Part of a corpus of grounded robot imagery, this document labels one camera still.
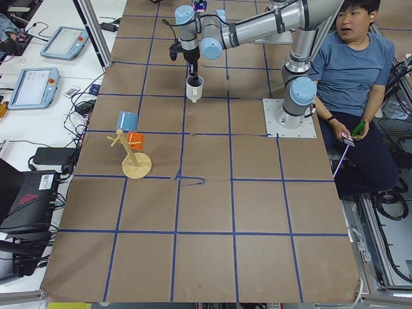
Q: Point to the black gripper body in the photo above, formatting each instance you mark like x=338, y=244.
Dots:
x=191, y=56

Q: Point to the white ribbed mug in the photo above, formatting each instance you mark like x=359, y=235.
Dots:
x=194, y=88

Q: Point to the blue white milk carton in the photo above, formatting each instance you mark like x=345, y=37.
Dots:
x=199, y=5

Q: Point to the light blue cup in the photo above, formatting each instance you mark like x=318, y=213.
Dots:
x=127, y=121

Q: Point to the orange cup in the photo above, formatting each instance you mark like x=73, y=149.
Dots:
x=135, y=140

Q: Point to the wooden mug tree stand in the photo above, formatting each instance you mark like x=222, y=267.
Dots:
x=135, y=165

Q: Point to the small remote control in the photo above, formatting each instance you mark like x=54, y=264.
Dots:
x=72, y=91

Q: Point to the teach pendant far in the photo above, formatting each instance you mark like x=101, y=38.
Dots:
x=66, y=43

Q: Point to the teach pendant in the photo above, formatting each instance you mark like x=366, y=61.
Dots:
x=35, y=88
x=66, y=43

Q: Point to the teach pendant near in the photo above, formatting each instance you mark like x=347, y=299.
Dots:
x=35, y=88

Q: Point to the seated person in blue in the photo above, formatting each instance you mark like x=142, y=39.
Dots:
x=351, y=70

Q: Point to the black power adapter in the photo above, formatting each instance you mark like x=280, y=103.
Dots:
x=53, y=155

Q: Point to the black laptop computer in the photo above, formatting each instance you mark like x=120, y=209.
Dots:
x=27, y=199

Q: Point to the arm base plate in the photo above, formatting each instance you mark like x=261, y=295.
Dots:
x=279, y=124

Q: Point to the aluminium frame post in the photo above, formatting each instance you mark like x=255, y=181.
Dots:
x=89, y=20

